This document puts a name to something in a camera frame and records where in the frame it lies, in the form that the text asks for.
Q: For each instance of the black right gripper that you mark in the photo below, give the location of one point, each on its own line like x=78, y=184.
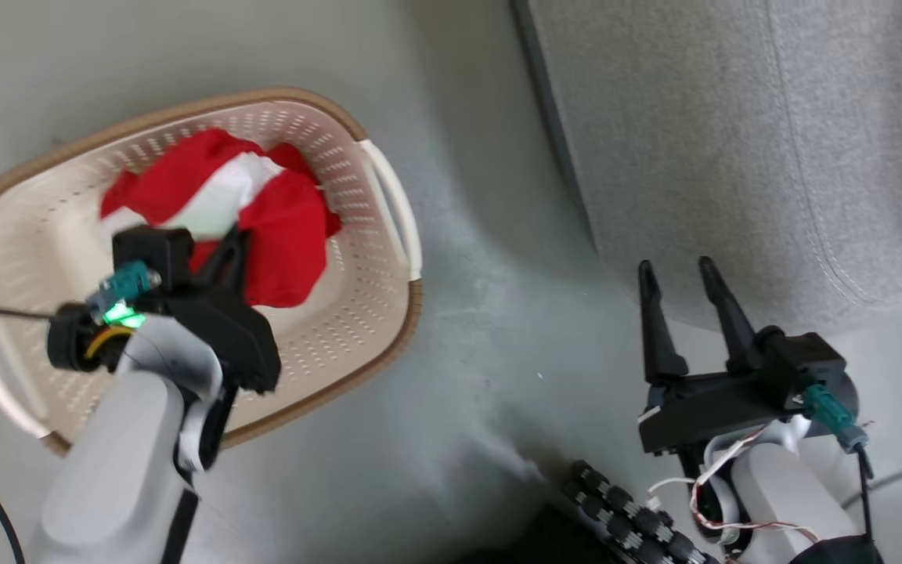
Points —
x=709, y=407

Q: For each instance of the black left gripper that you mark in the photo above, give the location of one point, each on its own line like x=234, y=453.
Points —
x=239, y=337

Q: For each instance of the red and white garment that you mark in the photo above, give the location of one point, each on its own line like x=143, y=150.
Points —
x=286, y=235

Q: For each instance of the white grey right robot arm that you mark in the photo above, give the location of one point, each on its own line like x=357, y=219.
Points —
x=788, y=486

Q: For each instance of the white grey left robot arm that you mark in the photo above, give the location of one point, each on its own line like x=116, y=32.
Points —
x=114, y=462

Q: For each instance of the cream perforated laundry basket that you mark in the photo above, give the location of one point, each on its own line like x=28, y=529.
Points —
x=357, y=313

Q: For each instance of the black roller wheel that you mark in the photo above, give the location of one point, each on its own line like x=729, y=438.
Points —
x=631, y=517

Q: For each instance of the grey fabric sofa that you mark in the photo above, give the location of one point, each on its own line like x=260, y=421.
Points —
x=694, y=117

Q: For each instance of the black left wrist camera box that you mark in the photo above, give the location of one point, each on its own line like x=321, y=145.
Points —
x=153, y=254

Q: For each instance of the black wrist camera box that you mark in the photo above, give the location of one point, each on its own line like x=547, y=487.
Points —
x=153, y=254
x=807, y=360

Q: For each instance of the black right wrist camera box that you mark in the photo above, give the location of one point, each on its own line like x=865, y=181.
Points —
x=807, y=360

